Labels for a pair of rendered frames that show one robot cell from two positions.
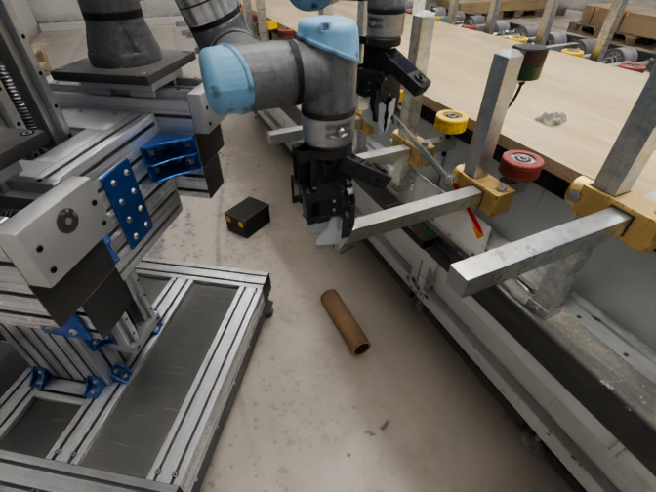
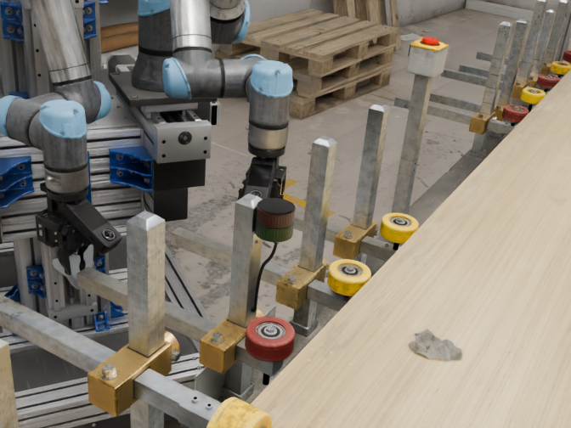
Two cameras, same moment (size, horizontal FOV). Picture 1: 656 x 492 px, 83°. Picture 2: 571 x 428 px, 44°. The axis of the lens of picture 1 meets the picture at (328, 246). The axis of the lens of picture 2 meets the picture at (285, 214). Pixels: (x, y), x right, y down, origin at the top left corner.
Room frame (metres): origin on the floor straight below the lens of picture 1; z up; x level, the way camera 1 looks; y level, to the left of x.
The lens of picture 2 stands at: (0.14, -1.15, 1.60)
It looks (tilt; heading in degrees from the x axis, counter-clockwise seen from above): 27 degrees down; 53
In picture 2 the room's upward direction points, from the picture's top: 5 degrees clockwise
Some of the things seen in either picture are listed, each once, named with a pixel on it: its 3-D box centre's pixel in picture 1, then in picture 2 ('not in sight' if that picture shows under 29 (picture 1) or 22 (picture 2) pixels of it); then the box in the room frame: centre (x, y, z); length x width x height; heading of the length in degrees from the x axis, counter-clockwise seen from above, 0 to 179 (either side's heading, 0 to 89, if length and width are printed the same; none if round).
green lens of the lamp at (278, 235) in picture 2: (523, 69); (274, 227); (0.72, -0.36, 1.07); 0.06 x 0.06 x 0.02
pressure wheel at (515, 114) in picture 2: (286, 41); (512, 123); (2.07, 0.21, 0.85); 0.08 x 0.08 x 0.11
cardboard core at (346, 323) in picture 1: (344, 320); not in sight; (0.97, -0.07, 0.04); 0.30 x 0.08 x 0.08; 25
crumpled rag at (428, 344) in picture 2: (554, 116); (436, 342); (0.91, -0.56, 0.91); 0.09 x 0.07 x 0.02; 108
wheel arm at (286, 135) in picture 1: (338, 126); (316, 228); (1.08, -0.03, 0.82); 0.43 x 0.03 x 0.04; 115
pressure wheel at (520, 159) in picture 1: (514, 180); (268, 356); (0.70, -0.40, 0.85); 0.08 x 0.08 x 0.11
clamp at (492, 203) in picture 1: (480, 187); (235, 337); (0.68, -0.32, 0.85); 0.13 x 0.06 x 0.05; 25
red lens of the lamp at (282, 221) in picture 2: (528, 54); (275, 212); (0.72, -0.36, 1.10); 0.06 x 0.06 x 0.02
